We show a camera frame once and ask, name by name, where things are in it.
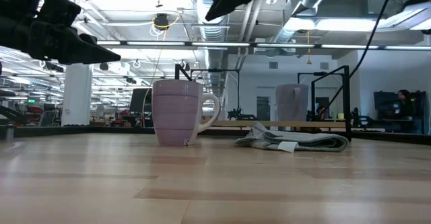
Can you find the large pale lilac mug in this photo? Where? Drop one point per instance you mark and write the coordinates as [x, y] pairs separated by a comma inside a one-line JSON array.
[[286, 106]]

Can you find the black background robot arm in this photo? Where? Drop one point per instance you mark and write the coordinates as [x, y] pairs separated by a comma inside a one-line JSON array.
[[240, 116]]

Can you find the white square pillar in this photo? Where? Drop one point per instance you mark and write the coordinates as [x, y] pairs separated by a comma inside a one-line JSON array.
[[77, 96]]

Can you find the grey office chair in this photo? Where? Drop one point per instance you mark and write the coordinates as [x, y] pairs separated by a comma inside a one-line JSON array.
[[47, 118]]

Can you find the black monitor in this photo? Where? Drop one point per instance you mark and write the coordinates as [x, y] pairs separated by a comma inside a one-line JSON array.
[[139, 99]]

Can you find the small yellow cup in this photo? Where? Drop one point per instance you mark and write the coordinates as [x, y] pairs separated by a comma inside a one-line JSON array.
[[340, 116]]

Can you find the grey folded towel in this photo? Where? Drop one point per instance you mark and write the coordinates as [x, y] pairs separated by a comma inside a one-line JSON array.
[[303, 141]]

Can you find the person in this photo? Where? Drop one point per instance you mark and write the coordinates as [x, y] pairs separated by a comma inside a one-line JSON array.
[[405, 108]]

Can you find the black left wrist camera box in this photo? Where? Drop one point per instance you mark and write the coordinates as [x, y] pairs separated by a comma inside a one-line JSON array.
[[60, 10]]

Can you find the overhead rig frame bar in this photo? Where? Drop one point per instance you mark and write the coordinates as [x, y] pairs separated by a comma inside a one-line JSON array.
[[188, 44]]

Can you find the black table edge rail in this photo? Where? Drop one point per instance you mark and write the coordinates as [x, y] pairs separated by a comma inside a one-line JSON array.
[[101, 130]]

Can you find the black metal rack frame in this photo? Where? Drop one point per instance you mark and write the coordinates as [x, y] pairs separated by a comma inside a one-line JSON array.
[[269, 123]]

